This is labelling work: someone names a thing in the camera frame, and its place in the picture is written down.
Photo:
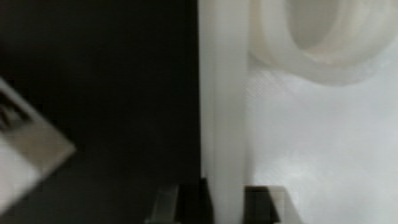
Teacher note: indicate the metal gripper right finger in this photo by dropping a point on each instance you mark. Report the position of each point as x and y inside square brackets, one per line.
[269, 206]

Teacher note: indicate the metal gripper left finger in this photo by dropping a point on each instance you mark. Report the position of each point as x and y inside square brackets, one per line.
[177, 206]

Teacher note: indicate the white leg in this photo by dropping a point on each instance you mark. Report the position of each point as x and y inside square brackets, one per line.
[34, 147]

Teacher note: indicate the white square tabletop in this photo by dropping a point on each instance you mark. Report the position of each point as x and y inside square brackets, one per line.
[299, 106]

